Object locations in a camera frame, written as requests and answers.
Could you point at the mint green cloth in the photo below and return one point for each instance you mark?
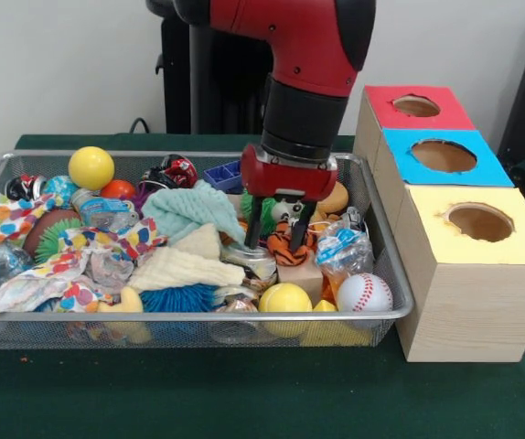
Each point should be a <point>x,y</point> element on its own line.
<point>185,210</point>

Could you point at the tan round disc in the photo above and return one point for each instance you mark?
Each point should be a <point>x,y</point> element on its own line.
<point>338,196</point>

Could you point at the shallow silver mesh bin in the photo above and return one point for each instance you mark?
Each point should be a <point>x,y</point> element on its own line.
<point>175,329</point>

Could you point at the wooden box with three holes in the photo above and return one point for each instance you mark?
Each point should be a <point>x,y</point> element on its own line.
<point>473,311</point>

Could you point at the cream cloth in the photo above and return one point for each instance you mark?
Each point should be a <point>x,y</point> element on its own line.
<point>185,270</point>

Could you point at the blue plastic compartment tray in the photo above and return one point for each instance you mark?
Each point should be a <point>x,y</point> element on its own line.
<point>221,176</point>

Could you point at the smooth yellow ball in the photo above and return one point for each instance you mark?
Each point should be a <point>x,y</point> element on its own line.
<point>91,168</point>

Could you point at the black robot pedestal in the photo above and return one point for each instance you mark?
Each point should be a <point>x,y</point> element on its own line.
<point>217,91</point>

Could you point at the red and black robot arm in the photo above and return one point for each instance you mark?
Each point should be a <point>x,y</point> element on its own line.
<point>308,46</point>

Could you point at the blue spiky ball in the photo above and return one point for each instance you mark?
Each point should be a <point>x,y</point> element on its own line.
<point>175,299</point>

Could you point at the white baseball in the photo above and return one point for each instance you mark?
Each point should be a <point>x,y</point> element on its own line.
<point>364,292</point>

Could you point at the green spiky toy with eyes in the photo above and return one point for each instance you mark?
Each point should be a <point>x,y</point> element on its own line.
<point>269,215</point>

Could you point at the orange striped tiger plush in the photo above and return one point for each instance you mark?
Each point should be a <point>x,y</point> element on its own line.
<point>278,256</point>

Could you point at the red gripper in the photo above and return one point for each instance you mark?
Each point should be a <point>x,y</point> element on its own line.
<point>285,180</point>

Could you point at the polka dot cloth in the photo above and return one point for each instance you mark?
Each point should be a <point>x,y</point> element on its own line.
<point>75,265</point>

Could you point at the yellow tennis ball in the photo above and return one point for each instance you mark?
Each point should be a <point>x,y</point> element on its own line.
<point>285,299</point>

